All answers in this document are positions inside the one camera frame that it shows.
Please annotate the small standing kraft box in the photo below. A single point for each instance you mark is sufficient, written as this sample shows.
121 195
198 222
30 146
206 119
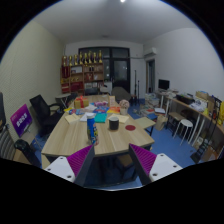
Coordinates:
112 100

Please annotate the pink patterned packet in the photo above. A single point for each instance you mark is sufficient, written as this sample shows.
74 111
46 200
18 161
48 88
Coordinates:
100 103

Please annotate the yellow gift box red ribbon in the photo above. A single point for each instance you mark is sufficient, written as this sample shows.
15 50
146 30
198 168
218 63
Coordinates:
81 102

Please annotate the kraft paper envelope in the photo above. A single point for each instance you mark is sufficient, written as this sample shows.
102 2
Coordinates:
122 118

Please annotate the white paper sheet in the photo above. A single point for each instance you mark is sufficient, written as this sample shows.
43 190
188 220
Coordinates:
84 117

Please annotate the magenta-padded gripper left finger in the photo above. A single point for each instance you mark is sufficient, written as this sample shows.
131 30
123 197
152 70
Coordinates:
79 160

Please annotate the purple sign board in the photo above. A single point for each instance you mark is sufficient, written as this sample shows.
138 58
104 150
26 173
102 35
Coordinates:
21 120

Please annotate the low wooden side table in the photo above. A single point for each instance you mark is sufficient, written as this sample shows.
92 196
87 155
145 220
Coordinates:
145 122

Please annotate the black framed glass door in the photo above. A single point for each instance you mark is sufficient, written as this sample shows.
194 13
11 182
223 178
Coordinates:
120 71

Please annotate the wooden shelf unit with trophies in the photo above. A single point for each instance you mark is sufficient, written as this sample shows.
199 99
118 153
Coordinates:
81 76

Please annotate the white round stool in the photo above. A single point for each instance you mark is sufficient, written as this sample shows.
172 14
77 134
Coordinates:
185 123

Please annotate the pile of books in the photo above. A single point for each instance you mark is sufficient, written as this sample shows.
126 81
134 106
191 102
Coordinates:
150 107

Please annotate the white wall air conditioner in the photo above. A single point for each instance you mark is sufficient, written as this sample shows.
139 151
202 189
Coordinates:
150 52

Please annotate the orange book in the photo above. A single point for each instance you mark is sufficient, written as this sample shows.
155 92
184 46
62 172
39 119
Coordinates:
114 109

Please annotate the black office chair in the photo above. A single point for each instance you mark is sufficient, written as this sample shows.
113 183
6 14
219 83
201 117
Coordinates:
41 111

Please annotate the brown wooden stool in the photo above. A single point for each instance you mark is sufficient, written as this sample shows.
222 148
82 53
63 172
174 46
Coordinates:
175 115

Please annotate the potted flower bouquet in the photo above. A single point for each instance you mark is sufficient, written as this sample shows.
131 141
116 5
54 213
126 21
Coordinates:
124 105

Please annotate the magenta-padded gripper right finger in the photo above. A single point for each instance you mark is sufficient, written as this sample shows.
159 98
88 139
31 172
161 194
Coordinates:
144 158

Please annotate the teal notebook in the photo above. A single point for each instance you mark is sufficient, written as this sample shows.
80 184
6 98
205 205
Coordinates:
100 118

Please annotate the long wooden wall desk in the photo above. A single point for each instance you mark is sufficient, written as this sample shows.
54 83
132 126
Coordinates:
186 108

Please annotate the pale yellow paper pad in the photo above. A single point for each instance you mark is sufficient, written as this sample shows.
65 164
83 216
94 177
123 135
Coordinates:
72 118

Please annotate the black tripod stand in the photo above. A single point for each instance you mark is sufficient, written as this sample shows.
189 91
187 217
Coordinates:
135 90

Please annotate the black computer monitor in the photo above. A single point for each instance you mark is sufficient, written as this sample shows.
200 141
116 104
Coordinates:
163 84

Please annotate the black mug white inside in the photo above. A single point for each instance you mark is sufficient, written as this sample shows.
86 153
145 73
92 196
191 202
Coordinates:
113 124

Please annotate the grey armchair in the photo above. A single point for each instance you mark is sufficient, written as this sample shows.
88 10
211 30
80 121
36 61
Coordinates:
120 93

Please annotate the blue drink bottle white cap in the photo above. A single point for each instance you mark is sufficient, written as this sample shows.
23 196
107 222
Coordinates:
92 131

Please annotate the blue patterned book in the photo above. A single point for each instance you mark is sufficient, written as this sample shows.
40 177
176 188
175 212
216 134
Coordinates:
100 109

